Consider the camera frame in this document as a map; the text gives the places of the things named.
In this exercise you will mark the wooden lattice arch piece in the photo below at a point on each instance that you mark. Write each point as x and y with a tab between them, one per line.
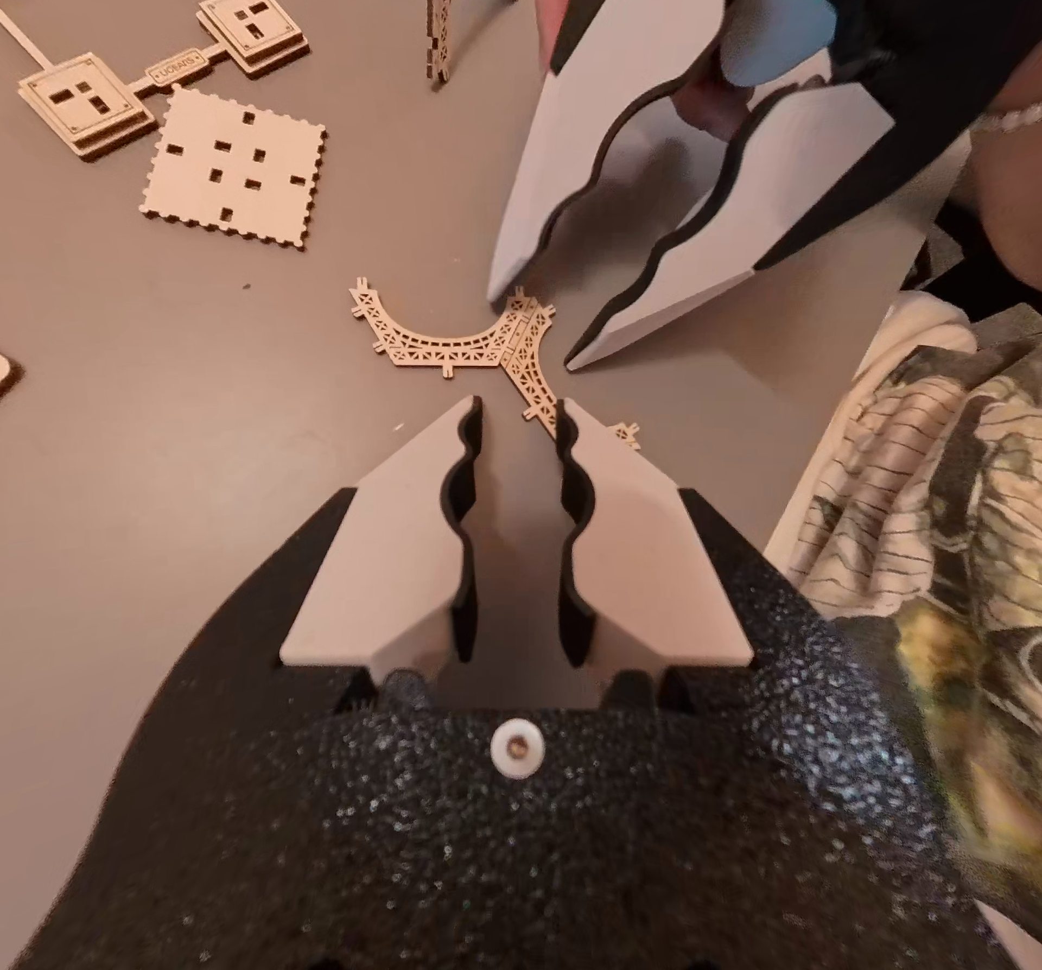
439	351
533	384

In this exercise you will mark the person's right forearm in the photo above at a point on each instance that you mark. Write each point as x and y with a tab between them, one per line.
1013	196

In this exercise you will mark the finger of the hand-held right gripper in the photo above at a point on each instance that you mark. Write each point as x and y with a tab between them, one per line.
570	131
773	188

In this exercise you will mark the person's right hand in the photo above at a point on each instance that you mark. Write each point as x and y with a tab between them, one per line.
560	9

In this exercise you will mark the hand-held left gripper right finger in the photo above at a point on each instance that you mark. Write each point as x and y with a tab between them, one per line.
659	579

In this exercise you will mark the square slotted wooden plate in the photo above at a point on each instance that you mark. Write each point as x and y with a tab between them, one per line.
236	164

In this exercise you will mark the small wooden piece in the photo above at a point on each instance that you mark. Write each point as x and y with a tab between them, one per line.
8	374

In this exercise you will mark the grey desk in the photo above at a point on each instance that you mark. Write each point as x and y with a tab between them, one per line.
203	498

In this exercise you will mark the wooden tower base frame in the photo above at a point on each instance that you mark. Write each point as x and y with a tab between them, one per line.
81	103

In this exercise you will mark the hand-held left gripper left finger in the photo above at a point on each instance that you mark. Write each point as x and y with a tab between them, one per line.
366	579

